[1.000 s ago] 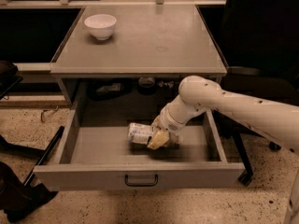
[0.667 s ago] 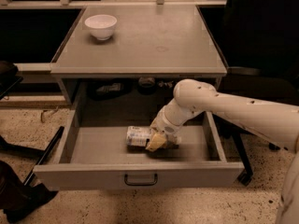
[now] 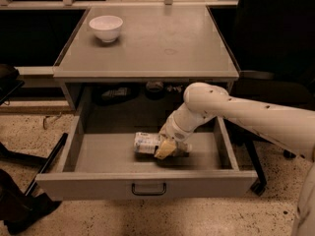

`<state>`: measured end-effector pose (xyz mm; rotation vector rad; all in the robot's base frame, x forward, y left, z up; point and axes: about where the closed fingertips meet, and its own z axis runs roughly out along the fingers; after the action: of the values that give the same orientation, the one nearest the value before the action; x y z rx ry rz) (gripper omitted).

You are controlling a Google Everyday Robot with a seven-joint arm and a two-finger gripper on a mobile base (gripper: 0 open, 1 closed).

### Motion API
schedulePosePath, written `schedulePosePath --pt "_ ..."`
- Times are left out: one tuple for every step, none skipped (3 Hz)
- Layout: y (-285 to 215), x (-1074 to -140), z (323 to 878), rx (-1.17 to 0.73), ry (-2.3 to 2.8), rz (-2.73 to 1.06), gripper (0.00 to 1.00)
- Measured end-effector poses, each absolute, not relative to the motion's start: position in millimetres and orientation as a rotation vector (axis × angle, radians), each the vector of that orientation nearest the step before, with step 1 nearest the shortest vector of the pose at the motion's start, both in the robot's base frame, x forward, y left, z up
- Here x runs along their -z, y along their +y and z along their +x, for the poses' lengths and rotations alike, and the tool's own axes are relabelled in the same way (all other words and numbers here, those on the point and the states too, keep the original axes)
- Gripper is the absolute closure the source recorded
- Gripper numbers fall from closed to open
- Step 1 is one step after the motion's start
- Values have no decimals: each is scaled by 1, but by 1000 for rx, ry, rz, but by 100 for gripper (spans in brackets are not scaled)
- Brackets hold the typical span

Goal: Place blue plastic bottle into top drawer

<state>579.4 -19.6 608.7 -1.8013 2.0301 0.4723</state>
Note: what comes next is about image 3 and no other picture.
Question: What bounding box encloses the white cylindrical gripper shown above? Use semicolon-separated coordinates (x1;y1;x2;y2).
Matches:
155;115;194;159

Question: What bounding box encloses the clear plastic bottle white label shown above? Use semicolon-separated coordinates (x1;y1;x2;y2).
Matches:
134;132;192;157

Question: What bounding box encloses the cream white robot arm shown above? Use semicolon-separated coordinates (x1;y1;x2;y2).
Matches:
156;83;315;236

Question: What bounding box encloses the open grey top drawer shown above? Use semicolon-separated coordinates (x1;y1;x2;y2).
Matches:
34;84;259;203

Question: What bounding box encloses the grey metal drawer cabinet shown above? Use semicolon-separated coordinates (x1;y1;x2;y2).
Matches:
54;4;239;110

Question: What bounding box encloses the dark tape roll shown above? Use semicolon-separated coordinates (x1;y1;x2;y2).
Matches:
145;82;164;100

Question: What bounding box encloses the small metal clutter piece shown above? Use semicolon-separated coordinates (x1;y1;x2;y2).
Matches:
166;85;184;93

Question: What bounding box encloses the black object inside cabinet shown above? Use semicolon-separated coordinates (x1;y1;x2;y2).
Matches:
92;84;140;106

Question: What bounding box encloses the black bar on floor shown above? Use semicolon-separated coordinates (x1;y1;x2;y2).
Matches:
25;133;68;197

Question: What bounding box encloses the white ceramic bowl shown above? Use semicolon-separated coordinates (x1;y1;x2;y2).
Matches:
89;15;123;42

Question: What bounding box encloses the black office chair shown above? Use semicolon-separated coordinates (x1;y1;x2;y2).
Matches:
225;0;315;196

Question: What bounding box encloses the black chair at left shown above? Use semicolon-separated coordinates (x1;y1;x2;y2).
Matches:
0;64;25;104

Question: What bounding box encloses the black drawer handle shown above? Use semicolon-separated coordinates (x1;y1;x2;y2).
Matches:
131;183;167;197

